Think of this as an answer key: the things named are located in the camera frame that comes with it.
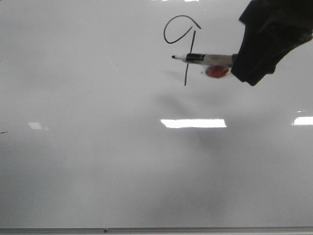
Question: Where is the black and white marker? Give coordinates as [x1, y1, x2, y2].
[172, 53, 238, 67]

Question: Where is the white glossy whiteboard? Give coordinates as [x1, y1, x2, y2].
[0, 0, 313, 228]

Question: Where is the grey aluminium whiteboard frame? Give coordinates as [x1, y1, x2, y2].
[0, 226, 313, 235]

